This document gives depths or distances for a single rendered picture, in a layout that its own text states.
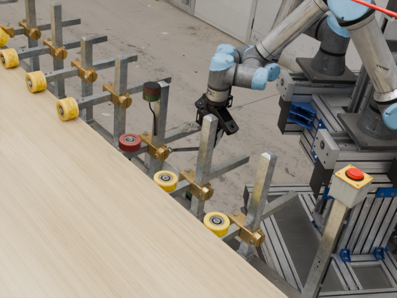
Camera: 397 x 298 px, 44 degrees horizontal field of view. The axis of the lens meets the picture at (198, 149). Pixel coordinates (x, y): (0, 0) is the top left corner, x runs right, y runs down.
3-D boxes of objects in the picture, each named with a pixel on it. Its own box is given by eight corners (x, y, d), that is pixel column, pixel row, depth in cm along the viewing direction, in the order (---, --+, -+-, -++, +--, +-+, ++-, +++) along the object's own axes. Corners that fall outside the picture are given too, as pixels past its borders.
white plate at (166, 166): (145, 164, 202) (146, 144, 197) (185, 198, 188) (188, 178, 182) (143, 164, 202) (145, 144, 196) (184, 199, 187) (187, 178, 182)
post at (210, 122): (195, 220, 186) (211, 111, 159) (201, 226, 184) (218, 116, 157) (188, 224, 184) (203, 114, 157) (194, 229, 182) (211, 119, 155)
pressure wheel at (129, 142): (131, 154, 191) (132, 129, 184) (143, 164, 186) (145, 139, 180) (114, 161, 186) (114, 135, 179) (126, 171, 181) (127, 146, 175)
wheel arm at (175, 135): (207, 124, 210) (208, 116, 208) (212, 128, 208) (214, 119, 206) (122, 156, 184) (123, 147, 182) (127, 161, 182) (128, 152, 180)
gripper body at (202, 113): (210, 117, 181) (214, 88, 174) (226, 129, 176) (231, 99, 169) (194, 123, 176) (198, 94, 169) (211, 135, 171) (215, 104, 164)
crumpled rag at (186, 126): (189, 120, 204) (189, 116, 202) (200, 128, 200) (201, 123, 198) (172, 126, 198) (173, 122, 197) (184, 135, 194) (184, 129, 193)
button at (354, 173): (351, 170, 125) (353, 165, 124) (364, 178, 123) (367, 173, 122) (342, 175, 123) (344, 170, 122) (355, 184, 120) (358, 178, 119)
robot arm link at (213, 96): (233, 88, 166) (216, 94, 161) (231, 100, 169) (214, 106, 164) (218, 79, 171) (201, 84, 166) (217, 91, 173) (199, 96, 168)
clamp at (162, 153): (147, 141, 195) (148, 130, 192) (169, 158, 187) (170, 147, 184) (136, 145, 192) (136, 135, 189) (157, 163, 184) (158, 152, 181)
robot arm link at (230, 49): (241, 48, 191) (225, 52, 186) (237, 74, 197) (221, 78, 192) (228, 41, 196) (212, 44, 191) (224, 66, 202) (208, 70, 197)
